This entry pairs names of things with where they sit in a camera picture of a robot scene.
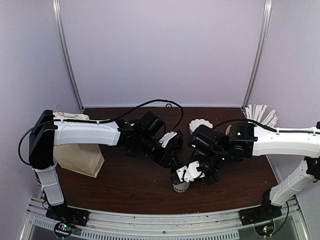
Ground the white paper coffee cup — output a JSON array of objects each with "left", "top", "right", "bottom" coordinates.
[{"left": 172, "top": 182, "right": 190, "bottom": 193}]

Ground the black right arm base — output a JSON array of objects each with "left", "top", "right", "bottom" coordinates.
[{"left": 238, "top": 206, "right": 282, "bottom": 226}]

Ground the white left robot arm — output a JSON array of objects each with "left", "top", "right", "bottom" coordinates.
[{"left": 28, "top": 110, "right": 179, "bottom": 222}]

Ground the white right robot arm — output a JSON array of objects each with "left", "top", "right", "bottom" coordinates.
[{"left": 180, "top": 122, "right": 320, "bottom": 221}]

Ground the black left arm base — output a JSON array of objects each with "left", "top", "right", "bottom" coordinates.
[{"left": 45, "top": 204, "right": 90, "bottom": 227}]

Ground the black coffee lid on table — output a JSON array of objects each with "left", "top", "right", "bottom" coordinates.
[{"left": 168, "top": 135, "right": 184, "bottom": 149}]

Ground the white scalloped bowl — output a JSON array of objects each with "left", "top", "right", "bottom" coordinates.
[{"left": 188, "top": 118, "right": 214, "bottom": 133}]

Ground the brown cardboard cup carrier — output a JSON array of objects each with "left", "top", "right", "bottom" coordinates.
[{"left": 225, "top": 125, "right": 232, "bottom": 136}]

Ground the paper cup holding straws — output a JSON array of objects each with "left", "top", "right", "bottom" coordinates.
[{"left": 244, "top": 104, "right": 279, "bottom": 128}]

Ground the brown paper bag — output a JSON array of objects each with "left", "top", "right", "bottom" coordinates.
[{"left": 52, "top": 104, "right": 105, "bottom": 179}]

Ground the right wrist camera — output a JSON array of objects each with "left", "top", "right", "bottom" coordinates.
[{"left": 170, "top": 161, "right": 205, "bottom": 185}]

